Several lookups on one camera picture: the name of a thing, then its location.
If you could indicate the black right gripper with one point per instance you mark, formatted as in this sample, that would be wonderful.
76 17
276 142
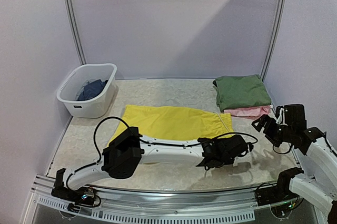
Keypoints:
267 125

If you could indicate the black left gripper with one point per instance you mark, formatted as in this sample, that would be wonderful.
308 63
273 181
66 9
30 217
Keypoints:
216 142

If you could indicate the green sleeveless shirt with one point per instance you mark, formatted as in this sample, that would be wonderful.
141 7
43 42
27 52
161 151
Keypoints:
233 92

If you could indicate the yellow garment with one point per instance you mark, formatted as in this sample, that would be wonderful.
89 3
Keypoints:
177 123

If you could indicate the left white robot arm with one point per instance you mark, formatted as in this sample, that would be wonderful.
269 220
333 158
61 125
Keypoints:
120 159

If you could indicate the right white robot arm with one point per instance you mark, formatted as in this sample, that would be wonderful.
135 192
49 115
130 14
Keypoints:
312 143

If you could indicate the white plastic laundry basket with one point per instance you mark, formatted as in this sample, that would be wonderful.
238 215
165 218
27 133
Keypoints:
93 108

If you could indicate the pink folded shorts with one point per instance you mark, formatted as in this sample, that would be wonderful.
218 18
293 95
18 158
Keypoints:
249 111

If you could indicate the blue garment in basket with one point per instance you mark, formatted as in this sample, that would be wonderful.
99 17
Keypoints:
90 90

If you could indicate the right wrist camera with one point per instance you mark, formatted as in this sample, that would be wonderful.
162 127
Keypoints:
292 114

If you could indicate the right aluminium corner post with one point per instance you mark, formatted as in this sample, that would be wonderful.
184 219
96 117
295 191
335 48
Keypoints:
272 43

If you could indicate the aluminium corner post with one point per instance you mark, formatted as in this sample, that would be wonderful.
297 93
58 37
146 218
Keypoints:
272 43
74 30

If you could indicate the aluminium front rail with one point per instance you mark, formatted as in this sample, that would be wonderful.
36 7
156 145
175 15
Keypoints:
126 206

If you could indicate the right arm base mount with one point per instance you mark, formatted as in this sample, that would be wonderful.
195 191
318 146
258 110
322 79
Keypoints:
279 194

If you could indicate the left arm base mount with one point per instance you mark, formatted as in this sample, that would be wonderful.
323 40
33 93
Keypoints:
82 197

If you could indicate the left aluminium corner post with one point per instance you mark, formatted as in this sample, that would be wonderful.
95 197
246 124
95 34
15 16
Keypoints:
74 30

